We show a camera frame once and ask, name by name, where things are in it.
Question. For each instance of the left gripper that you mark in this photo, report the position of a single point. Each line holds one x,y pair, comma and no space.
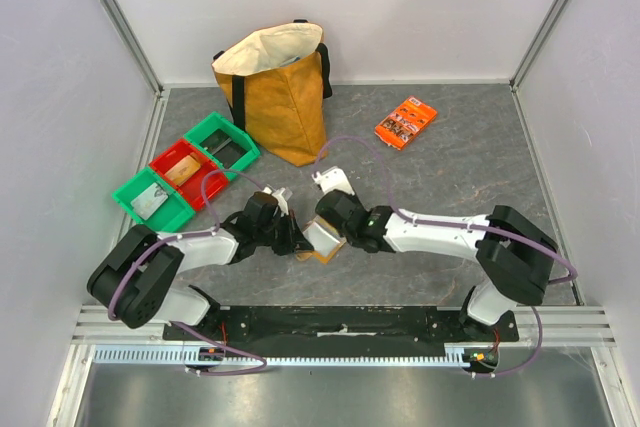
294,241

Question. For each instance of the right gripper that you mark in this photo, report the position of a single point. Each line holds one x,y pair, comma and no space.
343,226

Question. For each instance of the yellow leather card holder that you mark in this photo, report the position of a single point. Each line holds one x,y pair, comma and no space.
325,240

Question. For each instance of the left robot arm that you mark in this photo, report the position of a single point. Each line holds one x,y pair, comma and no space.
135,280

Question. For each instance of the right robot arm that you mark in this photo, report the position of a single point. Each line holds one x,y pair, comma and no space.
515,255

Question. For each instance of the black card in bin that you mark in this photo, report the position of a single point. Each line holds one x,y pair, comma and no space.
221,146

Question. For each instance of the tan card in bin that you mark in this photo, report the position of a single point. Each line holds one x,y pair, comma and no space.
183,170

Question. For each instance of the grey card in bin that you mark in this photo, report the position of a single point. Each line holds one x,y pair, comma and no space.
149,201

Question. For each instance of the green bin far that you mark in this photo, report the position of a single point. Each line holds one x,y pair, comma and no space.
214,122

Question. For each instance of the green bin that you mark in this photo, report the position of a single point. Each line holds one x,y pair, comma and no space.
214,122
174,214

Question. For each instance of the orange screw box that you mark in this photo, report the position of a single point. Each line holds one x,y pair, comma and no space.
405,123

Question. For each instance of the red bin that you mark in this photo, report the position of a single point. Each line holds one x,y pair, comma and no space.
191,190

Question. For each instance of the green bin near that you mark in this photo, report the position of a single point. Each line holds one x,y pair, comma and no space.
174,214

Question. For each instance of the brown paper tote bag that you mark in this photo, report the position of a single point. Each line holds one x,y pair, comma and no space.
275,81

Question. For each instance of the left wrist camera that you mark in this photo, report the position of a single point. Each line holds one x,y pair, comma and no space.
282,195

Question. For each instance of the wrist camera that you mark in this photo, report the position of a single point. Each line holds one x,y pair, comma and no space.
282,195
333,179

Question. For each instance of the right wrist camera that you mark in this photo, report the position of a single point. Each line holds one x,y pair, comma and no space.
333,179

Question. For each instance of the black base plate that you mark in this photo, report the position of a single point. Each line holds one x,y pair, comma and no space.
252,323

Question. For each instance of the slotted cable duct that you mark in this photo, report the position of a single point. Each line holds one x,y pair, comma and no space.
195,355

